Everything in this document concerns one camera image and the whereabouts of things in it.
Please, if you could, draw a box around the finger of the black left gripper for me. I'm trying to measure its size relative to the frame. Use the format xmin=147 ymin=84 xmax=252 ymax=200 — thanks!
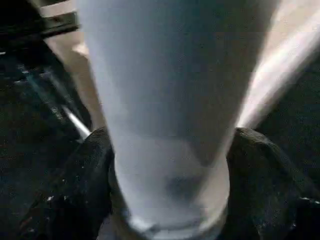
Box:
xmin=43 ymin=37 xmax=94 ymax=137
xmin=13 ymin=63 xmax=85 ymax=143

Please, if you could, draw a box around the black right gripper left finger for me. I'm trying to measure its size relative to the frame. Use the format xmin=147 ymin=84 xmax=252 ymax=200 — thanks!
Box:
xmin=18 ymin=126 xmax=115 ymax=240

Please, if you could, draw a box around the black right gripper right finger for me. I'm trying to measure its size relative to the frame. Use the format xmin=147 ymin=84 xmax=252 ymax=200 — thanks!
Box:
xmin=224 ymin=126 xmax=320 ymax=240

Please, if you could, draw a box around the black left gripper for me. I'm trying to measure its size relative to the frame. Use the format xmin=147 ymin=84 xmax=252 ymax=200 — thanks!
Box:
xmin=0 ymin=0 xmax=81 ymax=55

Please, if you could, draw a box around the white plastic table leg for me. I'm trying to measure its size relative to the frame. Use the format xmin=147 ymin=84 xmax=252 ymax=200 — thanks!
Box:
xmin=75 ymin=0 xmax=277 ymax=237

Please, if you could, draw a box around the white plastic table top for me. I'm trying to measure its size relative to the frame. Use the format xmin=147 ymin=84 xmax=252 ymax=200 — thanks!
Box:
xmin=39 ymin=0 xmax=320 ymax=240

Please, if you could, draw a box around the black work mat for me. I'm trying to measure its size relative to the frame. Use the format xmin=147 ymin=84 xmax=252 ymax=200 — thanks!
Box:
xmin=0 ymin=37 xmax=320 ymax=240

